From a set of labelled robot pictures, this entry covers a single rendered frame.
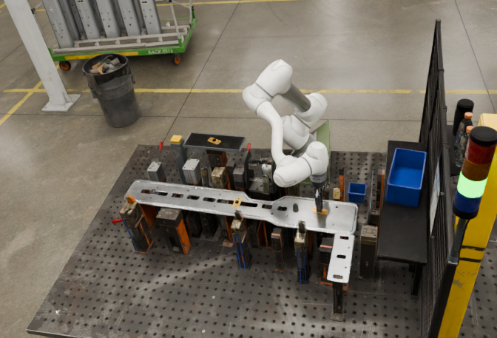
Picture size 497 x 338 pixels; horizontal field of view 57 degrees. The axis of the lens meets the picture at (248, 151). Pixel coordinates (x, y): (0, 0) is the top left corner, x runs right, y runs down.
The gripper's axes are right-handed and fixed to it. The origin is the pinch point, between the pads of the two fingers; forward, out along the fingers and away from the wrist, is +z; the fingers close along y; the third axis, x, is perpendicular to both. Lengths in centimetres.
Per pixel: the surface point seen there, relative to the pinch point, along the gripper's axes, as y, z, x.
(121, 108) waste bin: -185, 79, -249
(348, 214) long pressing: -1.2, 5.8, 15.2
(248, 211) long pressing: 5.1, 5.5, -38.7
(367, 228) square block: 12.0, -0.1, 26.1
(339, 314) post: 41, 35, 16
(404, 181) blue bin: -28, 3, 42
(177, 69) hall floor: -314, 105, -243
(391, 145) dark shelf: -59, 3, 34
